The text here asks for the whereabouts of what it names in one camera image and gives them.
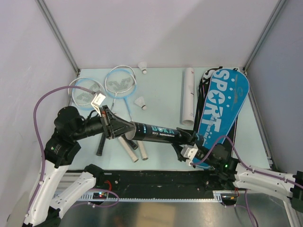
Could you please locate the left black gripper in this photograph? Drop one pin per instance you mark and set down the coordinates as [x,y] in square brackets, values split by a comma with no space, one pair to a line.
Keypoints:
[111,122]

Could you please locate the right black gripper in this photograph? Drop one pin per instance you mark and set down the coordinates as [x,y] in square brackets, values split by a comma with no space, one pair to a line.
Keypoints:
[190,135]

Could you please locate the black shuttlecock tube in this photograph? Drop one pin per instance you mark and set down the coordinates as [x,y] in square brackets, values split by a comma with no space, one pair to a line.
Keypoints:
[152,133]

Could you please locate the white shuttlecock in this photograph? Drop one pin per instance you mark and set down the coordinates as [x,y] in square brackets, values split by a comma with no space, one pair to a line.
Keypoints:
[140,102]
[143,67]

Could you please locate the white shuttlecock tube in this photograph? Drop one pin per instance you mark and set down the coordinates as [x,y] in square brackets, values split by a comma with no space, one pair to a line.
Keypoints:
[188,97]

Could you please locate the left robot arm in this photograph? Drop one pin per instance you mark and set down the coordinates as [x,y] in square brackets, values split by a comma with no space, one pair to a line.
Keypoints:
[58,154]

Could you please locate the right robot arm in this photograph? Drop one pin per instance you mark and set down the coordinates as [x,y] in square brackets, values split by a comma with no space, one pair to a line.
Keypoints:
[234,172]

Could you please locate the blue racket white grip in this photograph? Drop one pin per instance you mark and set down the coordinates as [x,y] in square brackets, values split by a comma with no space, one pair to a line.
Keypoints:
[140,144]

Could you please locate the blue racket left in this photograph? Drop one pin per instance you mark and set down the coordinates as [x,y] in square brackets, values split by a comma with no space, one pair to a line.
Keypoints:
[128,145]

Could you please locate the blue racket bag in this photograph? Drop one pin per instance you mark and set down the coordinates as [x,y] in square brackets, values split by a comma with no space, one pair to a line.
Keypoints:
[228,89]

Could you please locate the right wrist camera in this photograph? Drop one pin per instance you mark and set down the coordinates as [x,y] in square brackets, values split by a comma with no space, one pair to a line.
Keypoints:
[189,152]

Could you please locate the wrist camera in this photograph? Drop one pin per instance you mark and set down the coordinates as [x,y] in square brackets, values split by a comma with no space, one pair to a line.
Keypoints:
[97,100]
[189,152]

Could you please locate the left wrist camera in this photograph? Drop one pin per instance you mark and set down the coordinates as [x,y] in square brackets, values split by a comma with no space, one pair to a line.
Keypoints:
[97,100]

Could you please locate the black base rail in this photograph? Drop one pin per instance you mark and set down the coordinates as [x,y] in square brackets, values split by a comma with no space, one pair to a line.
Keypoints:
[148,184]

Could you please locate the white cable duct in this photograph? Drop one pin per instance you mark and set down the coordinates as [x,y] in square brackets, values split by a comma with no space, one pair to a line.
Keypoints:
[88,196]

